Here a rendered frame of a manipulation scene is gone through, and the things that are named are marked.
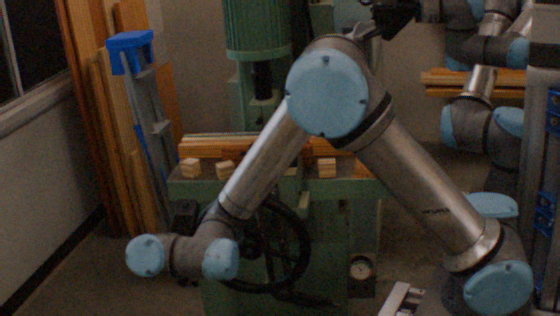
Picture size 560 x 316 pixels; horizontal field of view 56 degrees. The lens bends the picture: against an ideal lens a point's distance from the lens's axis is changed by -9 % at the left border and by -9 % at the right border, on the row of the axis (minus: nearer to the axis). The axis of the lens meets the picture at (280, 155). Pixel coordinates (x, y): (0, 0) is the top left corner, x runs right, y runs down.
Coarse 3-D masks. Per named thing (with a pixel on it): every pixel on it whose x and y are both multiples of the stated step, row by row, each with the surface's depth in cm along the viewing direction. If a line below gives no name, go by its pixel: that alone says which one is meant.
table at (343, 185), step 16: (208, 160) 166; (336, 160) 159; (352, 160) 158; (176, 176) 157; (208, 176) 156; (304, 176) 151; (336, 176) 149; (352, 176) 148; (176, 192) 156; (192, 192) 155; (208, 192) 154; (304, 192) 149; (320, 192) 150; (336, 192) 149; (352, 192) 149; (368, 192) 148; (384, 192) 147; (304, 208) 142
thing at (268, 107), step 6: (276, 90) 165; (276, 96) 160; (252, 102) 157; (258, 102) 156; (264, 102) 156; (270, 102) 155; (276, 102) 158; (252, 108) 155; (258, 108) 155; (264, 108) 155; (270, 108) 155; (276, 108) 156; (252, 114) 156; (258, 114) 156; (264, 114) 156; (270, 114) 155; (252, 120) 157; (264, 120) 156; (252, 126) 157; (258, 126) 157; (264, 126) 157
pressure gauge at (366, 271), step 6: (354, 258) 152; (360, 258) 150; (366, 258) 151; (354, 264) 150; (360, 264) 150; (366, 264) 150; (354, 270) 151; (366, 270) 150; (372, 270) 150; (354, 276) 152; (360, 276) 151; (366, 276) 151
